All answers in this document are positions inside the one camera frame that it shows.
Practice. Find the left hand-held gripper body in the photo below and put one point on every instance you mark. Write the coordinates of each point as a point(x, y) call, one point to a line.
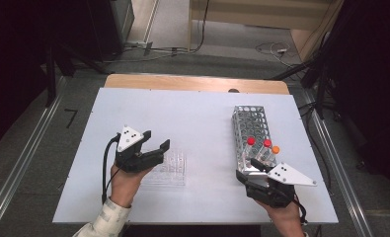
point(130, 158)

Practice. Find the aluminium floor rail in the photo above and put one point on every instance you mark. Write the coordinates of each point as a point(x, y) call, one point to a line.
point(337, 164)
point(35, 131)

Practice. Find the metal test tube rack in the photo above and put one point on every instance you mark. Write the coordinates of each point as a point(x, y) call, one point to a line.
point(251, 121)

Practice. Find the orange cap test tube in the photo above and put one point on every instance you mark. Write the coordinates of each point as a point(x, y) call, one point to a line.
point(275, 150)

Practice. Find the person's left hand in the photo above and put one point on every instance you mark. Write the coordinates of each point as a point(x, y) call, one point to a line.
point(125, 186)

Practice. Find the clear plastic tube rack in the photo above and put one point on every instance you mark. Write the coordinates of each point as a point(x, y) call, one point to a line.
point(171, 168)

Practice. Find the white table cover board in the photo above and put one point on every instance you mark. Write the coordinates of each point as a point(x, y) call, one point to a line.
point(189, 118)

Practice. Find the black tripod stand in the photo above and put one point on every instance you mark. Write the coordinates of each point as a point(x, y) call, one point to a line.
point(51, 75)

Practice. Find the wooden table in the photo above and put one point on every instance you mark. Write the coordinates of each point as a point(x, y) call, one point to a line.
point(189, 83)

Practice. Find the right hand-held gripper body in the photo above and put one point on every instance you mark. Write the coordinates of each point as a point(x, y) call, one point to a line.
point(281, 184)

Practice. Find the dark table grommet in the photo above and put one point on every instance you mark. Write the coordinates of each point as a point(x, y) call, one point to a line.
point(233, 90)

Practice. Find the person's right hand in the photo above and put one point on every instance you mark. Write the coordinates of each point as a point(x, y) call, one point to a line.
point(286, 220)

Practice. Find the black metal stand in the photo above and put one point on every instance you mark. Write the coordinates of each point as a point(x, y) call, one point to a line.
point(321, 92)

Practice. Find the light wooden desk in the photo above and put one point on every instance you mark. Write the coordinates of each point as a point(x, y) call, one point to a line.
point(258, 13)

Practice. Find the black cabinet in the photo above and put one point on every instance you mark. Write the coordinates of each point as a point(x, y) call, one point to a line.
point(107, 26)

